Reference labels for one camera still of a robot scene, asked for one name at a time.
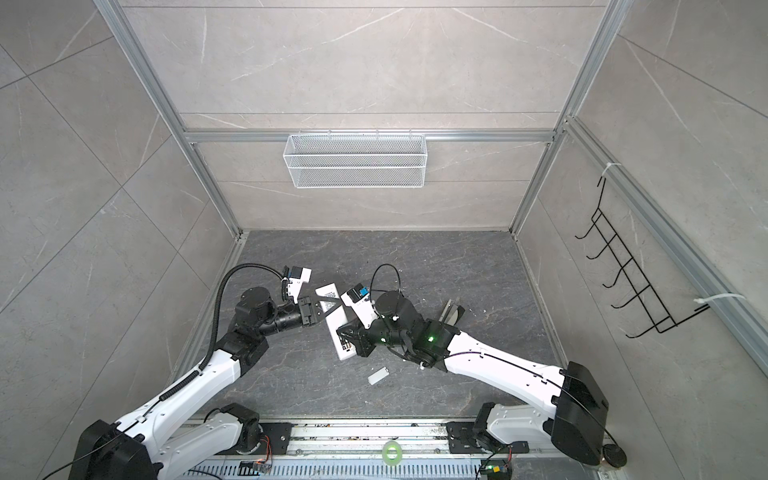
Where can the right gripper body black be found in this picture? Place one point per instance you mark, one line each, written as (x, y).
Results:
(380, 335)

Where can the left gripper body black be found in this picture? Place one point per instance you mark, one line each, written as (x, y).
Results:
(287, 317)

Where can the white battery cover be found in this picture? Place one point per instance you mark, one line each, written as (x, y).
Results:
(378, 376)

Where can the white remote control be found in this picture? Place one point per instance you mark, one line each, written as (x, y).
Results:
(336, 324)

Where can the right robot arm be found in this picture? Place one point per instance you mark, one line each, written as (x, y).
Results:
(565, 405)

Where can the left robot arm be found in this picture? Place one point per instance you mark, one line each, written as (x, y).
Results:
(145, 444)

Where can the green tape roll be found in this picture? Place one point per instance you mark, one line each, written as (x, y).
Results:
(392, 453)

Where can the amber jar black lid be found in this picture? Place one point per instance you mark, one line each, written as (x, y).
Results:
(613, 456)

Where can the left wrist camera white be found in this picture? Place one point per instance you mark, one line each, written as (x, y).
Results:
(292, 282)

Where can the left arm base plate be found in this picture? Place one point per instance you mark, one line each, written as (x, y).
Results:
(270, 438)

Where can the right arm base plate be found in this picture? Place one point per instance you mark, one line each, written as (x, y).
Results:
(470, 438)

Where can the white wire mesh basket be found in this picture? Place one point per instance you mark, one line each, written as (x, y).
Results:
(359, 160)

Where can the black wire hook rack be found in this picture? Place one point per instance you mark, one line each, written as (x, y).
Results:
(630, 270)

